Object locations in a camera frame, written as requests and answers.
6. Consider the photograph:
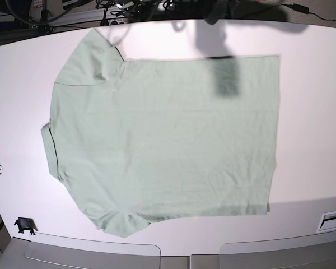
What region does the light green T-shirt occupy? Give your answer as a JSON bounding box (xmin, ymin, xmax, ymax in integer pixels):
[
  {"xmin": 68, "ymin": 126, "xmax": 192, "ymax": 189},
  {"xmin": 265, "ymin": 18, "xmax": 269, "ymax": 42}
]
[{"xmin": 41, "ymin": 30, "xmax": 280, "ymax": 238}]

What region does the black table clamp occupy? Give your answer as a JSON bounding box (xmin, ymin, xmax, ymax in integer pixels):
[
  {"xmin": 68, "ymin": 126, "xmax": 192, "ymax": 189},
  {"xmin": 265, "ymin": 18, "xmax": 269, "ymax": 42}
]
[{"xmin": 14, "ymin": 217, "xmax": 37, "ymax": 235}]

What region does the black power adapter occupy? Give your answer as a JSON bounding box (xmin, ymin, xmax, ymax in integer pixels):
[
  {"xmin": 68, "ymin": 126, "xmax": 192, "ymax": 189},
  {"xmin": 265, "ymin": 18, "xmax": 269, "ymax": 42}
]
[{"xmin": 286, "ymin": 3, "xmax": 310, "ymax": 14}]

